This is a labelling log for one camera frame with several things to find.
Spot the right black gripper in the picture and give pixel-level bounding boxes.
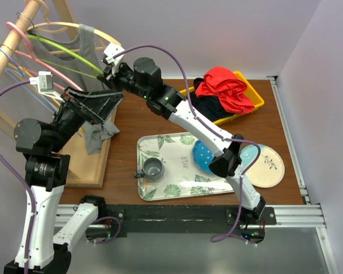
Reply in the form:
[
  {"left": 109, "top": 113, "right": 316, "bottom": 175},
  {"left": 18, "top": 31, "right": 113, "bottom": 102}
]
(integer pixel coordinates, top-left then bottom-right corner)
[{"left": 98, "top": 60, "right": 150, "bottom": 100}]

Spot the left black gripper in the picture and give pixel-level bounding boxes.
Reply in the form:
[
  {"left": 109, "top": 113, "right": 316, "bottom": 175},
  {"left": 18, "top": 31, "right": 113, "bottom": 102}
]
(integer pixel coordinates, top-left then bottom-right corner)
[{"left": 50, "top": 85, "right": 125, "bottom": 151}]

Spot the grey tank top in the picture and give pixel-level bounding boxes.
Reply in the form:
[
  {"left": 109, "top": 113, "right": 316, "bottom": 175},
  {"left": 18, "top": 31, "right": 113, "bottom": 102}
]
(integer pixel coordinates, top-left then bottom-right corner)
[{"left": 27, "top": 24, "right": 120, "bottom": 155}]

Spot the beige wooden hanger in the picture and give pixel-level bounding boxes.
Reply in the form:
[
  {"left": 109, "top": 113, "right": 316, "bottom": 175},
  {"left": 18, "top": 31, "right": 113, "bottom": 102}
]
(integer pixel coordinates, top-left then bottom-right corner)
[{"left": 27, "top": 0, "right": 122, "bottom": 55}]

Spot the yellow plastic hanger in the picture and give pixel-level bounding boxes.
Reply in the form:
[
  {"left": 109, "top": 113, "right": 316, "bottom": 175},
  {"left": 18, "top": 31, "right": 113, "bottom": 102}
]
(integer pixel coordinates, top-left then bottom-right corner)
[{"left": 0, "top": 42, "right": 61, "bottom": 138}]

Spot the green hanger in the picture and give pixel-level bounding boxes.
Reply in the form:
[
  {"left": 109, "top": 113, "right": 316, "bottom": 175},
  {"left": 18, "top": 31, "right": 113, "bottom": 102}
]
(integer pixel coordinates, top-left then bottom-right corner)
[{"left": 27, "top": 22, "right": 110, "bottom": 78}]

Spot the pink plastic hanger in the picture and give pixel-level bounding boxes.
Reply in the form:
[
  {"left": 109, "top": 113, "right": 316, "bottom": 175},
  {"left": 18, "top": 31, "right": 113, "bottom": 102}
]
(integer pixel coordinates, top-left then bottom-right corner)
[{"left": 6, "top": 22, "right": 82, "bottom": 91}]

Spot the dark navy maroon garment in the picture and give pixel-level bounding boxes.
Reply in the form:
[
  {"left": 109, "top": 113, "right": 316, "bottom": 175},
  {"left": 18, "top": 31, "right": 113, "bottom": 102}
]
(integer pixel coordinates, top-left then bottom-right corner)
[{"left": 190, "top": 78, "right": 234, "bottom": 122}]

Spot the red tank top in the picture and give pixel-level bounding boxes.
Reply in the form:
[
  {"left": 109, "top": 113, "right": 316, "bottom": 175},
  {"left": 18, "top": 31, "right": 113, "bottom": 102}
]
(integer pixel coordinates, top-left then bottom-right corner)
[{"left": 195, "top": 67, "right": 254, "bottom": 115}]

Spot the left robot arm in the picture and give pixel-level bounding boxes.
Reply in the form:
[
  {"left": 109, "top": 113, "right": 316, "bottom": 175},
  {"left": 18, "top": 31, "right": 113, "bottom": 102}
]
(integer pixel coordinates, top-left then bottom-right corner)
[{"left": 4, "top": 88, "right": 123, "bottom": 273}]

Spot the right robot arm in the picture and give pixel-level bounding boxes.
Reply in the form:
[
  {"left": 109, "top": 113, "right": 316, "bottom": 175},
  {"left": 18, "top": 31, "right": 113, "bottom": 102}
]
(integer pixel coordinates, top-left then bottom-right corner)
[{"left": 98, "top": 57, "right": 266, "bottom": 224}]

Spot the wooden clothes rack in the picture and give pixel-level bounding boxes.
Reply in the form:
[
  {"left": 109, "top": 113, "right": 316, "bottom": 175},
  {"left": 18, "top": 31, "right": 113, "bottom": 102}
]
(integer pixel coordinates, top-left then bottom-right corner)
[{"left": 0, "top": 1, "right": 111, "bottom": 187}]

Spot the grey mug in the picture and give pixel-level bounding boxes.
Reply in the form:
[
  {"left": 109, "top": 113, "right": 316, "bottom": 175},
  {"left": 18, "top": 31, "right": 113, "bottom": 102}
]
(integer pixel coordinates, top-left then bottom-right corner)
[{"left": 134, "top": 158, "right": 165, "bottom": 183}]

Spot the leaf pattern serving tray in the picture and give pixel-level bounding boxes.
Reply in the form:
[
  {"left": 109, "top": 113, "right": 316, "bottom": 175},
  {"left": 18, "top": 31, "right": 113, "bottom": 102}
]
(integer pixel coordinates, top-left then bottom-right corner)
[{"left": 136, "top": 132, "right": 234, "bottom": 202}]

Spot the blue dotted plate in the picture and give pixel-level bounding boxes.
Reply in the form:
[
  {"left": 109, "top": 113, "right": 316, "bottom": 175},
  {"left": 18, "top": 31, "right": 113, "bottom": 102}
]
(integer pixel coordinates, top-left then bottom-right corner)
[{"left": 192, "top": 140, "right": 214, "bottom": 175}]

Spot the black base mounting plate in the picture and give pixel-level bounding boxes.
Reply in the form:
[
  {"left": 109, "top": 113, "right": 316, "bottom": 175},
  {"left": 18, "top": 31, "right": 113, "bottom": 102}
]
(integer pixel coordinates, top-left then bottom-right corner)
[{"left": 85, "top": 204, "right": 276, "bottom": 239}]

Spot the yellow plastic bin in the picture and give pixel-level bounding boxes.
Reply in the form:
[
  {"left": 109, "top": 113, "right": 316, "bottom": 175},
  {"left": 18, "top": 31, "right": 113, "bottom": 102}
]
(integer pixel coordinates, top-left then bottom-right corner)
[{"left": 181, "top": 71, "right": 265, "bottom": 125}]

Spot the cream and blue plate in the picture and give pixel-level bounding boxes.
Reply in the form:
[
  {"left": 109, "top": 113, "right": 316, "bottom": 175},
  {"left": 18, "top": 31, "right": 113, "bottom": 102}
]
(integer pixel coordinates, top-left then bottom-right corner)
[{"left": 244, "top": 144, "right": 285, "bottom": 188}]

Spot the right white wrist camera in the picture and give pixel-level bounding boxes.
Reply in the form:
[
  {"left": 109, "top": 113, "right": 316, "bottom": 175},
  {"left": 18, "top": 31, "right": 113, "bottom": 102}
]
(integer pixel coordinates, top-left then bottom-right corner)
[{"left": 102, "top": 43, "right": 125, "bottom": 76}]

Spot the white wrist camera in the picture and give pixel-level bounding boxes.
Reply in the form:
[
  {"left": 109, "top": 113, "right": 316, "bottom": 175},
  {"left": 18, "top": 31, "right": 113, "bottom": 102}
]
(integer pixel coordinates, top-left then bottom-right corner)
[
  {"left": 29, "top": 71, "right": 62, "bottom": 100},
  {"left": 102, "top": 43, "right": 125, "bottom": 76}
]

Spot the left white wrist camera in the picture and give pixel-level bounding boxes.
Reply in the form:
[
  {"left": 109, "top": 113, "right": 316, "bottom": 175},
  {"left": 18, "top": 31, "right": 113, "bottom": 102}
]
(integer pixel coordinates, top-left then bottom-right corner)
[{"left": 29, "top": 71, "right": 62, "bottom": 100}]

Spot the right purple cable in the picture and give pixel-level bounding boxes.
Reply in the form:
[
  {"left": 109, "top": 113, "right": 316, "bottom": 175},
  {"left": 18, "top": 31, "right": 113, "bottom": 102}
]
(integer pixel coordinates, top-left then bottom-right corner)
[{"left": 114, "top": 45, "right": 261, "bottom": 243}]

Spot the aluminium frame rail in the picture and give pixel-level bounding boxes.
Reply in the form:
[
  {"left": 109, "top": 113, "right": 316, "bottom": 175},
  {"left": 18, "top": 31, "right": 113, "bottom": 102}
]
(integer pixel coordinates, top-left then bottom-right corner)
[{"left": 61, "top": 80, "right": 338, "bottom": 273}]

